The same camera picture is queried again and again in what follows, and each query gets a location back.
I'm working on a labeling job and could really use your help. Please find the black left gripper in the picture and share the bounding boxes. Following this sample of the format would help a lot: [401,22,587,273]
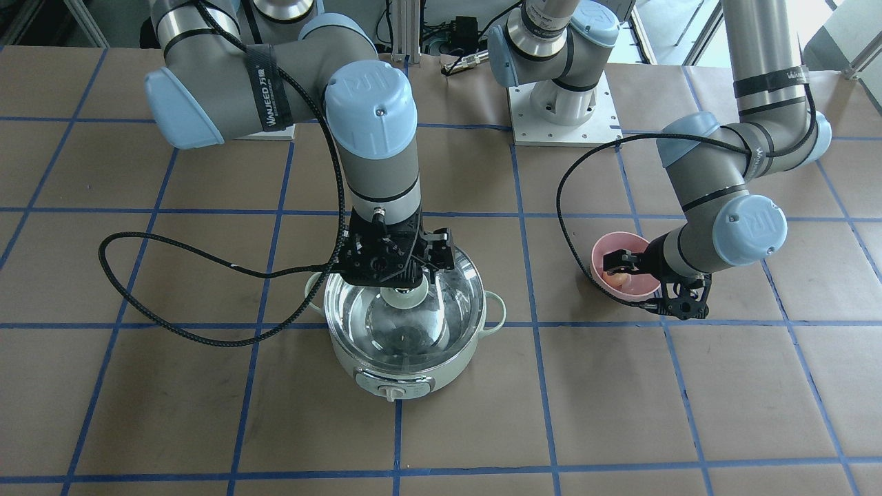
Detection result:
[604,251,712,320]

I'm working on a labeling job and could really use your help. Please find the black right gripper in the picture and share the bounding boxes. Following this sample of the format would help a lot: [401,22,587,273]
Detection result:
[337,207,455,287]

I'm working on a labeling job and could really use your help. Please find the pink bowl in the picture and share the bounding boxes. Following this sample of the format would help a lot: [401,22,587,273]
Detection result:
[590,231,659,302]

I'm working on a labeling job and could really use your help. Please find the glass pot lid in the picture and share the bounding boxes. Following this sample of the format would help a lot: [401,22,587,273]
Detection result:
[324,247,486,374]

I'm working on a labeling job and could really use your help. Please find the pale green electric pot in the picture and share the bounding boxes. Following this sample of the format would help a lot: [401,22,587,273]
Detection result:
[315,247,507,402]

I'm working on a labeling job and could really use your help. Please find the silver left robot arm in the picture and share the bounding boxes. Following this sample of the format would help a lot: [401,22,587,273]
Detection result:
[487,1,832,320]

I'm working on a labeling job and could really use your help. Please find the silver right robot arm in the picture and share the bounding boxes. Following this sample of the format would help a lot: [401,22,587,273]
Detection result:
[145,1,455,289]

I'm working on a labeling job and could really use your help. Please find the black braided cable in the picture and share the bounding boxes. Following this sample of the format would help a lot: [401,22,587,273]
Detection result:
[555,83,818,318]
[98,0,387,347]

